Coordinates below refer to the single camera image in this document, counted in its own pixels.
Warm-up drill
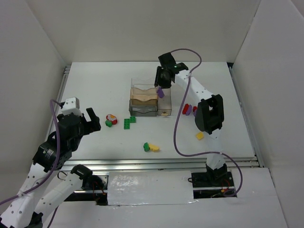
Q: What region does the white tape covered panel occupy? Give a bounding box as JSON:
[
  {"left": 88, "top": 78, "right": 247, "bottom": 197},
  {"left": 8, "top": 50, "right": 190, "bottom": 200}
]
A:
[{"left": 107, "top": 171, "right": 195, "bottom": 206}]

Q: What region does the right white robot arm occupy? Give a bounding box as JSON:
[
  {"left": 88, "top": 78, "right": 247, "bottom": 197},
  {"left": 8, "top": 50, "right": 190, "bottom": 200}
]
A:
[{"left": 154, "top": 48, "right": 227, "bottom": 180}]

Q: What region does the green flat lego plate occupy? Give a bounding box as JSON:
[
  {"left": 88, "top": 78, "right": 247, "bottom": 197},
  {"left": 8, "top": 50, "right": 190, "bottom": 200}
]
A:
[{"left": 123, "top": 118, "right": 131, "bottom": 130}]

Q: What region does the green round lego piece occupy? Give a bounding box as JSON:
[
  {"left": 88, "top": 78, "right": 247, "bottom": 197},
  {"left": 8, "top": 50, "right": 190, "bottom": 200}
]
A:
[{"left": 143, "top": 142, "right": 150, "bottom": 152}]

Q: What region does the green square lego brick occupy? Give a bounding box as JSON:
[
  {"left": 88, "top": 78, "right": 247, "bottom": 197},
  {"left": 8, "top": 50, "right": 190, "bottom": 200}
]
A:
[{"left": 129, "top": 116, "right": 136, "bottom": 123}]

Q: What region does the yellow flat lego plate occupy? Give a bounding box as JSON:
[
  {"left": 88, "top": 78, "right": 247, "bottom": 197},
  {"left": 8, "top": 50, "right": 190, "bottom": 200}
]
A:
[{"left": 196, "top": 132, "right": 204, "bottom": 140}]

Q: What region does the red arch lego brick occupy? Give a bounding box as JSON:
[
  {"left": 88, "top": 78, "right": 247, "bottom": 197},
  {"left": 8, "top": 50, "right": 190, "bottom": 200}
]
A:
[{"left": 182, "top": 104, "right": 189, "bottom": 115}]

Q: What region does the purple square lego brick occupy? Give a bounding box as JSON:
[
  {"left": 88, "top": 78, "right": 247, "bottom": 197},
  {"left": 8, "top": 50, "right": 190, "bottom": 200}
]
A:
[{"left": 156, "top": 87, "right": 165, "bottom": 98}]

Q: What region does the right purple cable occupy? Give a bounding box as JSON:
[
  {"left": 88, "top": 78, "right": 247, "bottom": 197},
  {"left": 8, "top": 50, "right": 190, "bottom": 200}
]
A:
[{"left": 170, "top": 48, "right": 243, "bottom": 198}]

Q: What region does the dark grey plastic bin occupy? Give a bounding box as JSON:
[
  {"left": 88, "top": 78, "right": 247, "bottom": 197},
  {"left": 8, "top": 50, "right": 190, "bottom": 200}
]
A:
[{"left": 129, "top": 99, "right": 158, "bottom": 117}]

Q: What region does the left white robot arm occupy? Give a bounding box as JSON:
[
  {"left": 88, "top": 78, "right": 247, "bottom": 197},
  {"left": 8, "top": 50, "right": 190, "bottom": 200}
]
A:
[{"left": 0, "top": 108, "right": 101, "bottom": 228}]

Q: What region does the yellow curved lego piece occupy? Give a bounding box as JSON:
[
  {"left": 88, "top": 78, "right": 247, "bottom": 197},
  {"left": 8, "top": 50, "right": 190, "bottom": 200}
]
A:
[{"left": 148, "top": 143, "right": 160, "bottom": 152}]

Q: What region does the aluminium table frame rail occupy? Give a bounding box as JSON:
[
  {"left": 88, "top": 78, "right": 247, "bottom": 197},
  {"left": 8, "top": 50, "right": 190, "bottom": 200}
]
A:
[{"left": 59, "top": 62, "right": 261, "bottom": 171}]

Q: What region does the purple arch lego brick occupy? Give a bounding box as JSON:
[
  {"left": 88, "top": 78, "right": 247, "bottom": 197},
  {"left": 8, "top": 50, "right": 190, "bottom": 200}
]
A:
[{"left": 186, "top": 105, "right": 192, "bottom": 116}]

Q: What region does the small green lego brick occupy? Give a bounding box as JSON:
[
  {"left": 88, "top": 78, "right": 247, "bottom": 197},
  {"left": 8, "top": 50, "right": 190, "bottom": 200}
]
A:
[{"left": 105, "top": 120, "right": 113, "bottom": 127}]

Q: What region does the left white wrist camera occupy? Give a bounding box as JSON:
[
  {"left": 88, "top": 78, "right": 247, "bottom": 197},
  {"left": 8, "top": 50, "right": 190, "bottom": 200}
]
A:
[{"left": 61, "top": 97, "right": 82, "bottom": 116}]

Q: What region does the clear plastic bin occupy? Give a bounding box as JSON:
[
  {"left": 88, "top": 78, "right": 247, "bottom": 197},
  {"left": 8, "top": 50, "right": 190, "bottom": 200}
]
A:
[{"left": 131, "top": 77, "right": 155, "bottom": 90}]

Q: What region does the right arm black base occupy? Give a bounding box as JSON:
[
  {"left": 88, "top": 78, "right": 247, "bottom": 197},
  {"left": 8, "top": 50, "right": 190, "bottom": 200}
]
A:
[{"left": 188, "top": 171, "right": 235, "bottom": 190}]

